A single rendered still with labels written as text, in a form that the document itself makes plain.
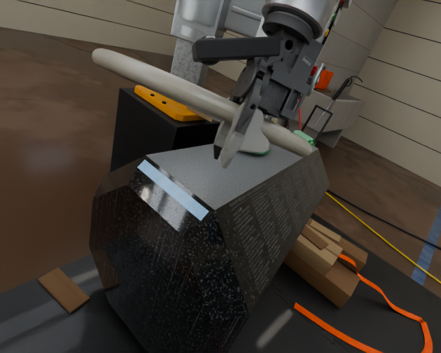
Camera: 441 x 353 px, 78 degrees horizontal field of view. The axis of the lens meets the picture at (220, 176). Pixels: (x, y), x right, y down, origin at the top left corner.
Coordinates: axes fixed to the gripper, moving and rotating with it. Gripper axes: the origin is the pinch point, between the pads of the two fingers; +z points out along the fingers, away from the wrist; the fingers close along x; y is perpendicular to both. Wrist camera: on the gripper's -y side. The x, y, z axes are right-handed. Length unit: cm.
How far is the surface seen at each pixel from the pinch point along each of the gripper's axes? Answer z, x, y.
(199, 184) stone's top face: 17, 47, 12
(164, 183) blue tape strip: 21, 49, 1
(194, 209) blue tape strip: 22.7, 38.3, 11.2
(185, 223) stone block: 27.4, 36.8, 9.7
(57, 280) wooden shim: 97, 89, -24
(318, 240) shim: 41, 108, 121
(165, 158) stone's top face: 15, 60, 0
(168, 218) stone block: 28.9, 40.1, 5.0
